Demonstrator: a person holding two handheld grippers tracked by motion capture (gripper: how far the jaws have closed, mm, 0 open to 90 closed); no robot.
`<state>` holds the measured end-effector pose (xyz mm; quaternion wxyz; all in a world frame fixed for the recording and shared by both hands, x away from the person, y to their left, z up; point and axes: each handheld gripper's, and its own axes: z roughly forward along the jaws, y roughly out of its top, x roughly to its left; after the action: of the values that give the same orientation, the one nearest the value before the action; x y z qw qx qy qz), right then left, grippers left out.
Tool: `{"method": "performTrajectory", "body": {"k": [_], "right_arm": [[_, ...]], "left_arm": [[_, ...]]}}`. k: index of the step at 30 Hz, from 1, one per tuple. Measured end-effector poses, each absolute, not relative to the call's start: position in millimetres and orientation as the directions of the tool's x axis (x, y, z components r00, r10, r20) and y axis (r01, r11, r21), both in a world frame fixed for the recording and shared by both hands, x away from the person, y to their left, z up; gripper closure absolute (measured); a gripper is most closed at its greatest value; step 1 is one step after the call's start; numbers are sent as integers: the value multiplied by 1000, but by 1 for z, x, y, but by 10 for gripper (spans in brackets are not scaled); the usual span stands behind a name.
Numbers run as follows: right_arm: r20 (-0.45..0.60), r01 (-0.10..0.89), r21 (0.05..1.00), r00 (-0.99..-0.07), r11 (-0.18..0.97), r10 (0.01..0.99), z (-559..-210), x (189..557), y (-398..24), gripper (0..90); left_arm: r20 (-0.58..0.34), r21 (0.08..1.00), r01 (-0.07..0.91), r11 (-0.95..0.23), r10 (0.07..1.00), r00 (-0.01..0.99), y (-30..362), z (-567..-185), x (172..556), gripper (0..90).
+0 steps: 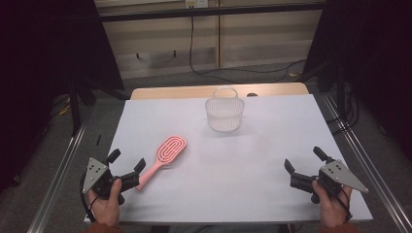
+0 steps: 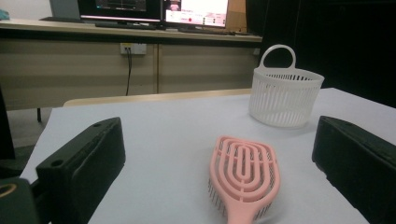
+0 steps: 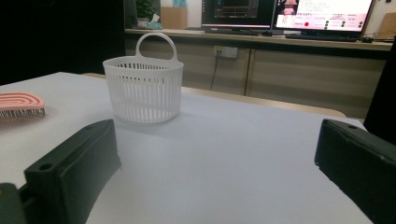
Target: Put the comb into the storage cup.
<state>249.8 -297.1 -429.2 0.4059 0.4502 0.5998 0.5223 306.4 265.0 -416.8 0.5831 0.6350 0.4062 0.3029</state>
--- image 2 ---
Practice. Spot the long beige office desk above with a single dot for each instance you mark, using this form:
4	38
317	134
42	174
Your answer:
77	71

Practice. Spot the brown cardboard box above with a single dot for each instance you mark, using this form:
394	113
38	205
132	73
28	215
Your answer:
236	15

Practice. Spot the dark-screen computer monitor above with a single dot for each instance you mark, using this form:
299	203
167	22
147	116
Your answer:
118	12

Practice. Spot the light wooden table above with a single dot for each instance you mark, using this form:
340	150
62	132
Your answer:
149	98

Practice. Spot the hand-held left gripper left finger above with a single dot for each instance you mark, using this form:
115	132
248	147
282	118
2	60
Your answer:
84	161

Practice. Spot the pink slotted spatula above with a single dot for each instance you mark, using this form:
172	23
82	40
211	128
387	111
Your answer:
233	213

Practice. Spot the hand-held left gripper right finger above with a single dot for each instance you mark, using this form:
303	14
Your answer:
358	161

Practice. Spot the black curtain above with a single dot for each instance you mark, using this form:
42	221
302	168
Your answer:
342	46

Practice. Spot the bright-screen computer monitor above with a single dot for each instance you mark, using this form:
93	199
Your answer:
199	12

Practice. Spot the white slotted plastic basket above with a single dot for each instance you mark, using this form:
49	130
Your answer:
280	107

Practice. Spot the white wall power outlet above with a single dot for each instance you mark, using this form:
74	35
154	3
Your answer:
137	48

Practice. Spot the black keyboard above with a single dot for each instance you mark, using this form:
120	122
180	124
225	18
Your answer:
124	25
202	30

